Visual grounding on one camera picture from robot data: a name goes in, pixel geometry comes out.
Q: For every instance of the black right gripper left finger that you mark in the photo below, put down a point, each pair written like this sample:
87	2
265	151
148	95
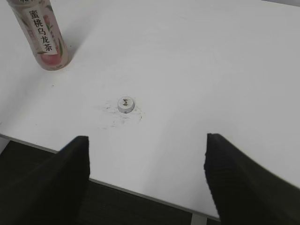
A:
52	193

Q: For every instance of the pink oolong tea bottle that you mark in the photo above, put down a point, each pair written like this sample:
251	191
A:
39	25

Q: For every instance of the white bottle cap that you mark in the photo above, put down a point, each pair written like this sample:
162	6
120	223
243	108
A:
126	105

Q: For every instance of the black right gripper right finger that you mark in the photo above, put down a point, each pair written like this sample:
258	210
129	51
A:
244	192

